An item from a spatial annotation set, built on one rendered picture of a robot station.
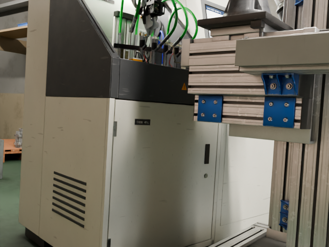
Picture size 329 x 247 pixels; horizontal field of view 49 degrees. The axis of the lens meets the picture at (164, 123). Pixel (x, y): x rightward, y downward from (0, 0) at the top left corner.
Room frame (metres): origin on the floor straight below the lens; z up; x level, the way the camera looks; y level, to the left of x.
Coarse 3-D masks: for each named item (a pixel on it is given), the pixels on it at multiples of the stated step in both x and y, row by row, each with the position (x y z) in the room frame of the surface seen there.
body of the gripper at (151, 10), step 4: (148, 0) 1.79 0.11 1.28; (152, 0) 1.74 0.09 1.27; (156, 0) 1.74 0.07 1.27; (160, 0) 1.77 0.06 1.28; (148, 4) 1.76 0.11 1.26; (152, 4) 1.75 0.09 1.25; (156, 4) 1.76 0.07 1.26; (160, 4) 1.76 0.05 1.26; (164, 4) 1.77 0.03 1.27; (144, 8) 1.79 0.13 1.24; (148, 8) 1.77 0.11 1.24; (152, 8) 1.75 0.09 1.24; (156, 8) 1.75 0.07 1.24; (160, 8) 1.76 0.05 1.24; (164, 8) 1.77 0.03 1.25; (148, 12) 1.77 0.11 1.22; (152, 12) 1.75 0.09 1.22; (156, 12) 1.76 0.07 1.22; (160, 12) 1.76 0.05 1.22; (152, 16) 1.81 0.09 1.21
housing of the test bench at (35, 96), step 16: (32, 0) 2.00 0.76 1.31; (48, 0) 1.85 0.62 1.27; (32, 16) 1.99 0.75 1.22; (48, 16) 1.84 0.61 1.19; (32, 32) 1.98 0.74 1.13; (32, 48) 1.98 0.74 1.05; (32, 64) 1.97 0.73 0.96; (32, 80) 1.96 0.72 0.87; (32, 96) 1.95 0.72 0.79; (32, 112) 1.95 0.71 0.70; (32, 128) 1.94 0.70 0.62; (32, 144) 1.93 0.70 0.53; (32, 160) 1.92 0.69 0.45; (32, 176) 1.92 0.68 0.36; (32, 192) 1.91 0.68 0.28; (32, 208) 1.90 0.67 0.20; (32, 224) 1.90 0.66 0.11; (32, 240) 1.96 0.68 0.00
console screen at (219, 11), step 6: (204, 0) 2.24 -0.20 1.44; (204, 6) 2.22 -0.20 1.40; (210, 6) 2.26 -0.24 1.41; (216, 6) 2.31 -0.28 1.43; (222, 6) 2.36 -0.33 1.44; (204, 12) 2.21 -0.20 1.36; (210, 12) 2.25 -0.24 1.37; (216, 12) 2.30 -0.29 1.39; (222, 12) 2.34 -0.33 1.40; (204, 18) 2.20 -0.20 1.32; (204, 30) 2.18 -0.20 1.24; (210, 36) 2.20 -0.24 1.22
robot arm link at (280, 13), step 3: (276, 0) 1.67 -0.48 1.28; (279, 0) 1.66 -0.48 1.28; (282, 0) 1.64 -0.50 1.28; (276, 3) 1.68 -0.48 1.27; (279, 3) 1.66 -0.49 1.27; (282, 3) 1.64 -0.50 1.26; (279, 6) 1.66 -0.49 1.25; (282, 6) 1.64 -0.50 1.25; (279, 9) 1.65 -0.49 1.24; (282, 9) 1.64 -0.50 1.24; (279, 12) 1.66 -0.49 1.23; (282, 12) 1.64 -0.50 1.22; (279, 15) 1.67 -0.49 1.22; (282, 15) 1.65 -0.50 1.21; (279, 18) 1.69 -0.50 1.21; (282, 18) 1.65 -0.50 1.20
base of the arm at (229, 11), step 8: (232, 0) 1.11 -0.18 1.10; (240, 0) 1.09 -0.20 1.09; (248, 0) 1.08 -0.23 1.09; (256, 0) 1.08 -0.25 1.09; (264, 0) 1.10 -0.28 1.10; (232, 8) 1.10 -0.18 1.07; (240, 8) 1.08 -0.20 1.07; (248, 8) 1.07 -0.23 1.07; (256, 8) 1.08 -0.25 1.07; (264, 8) 1.08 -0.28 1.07
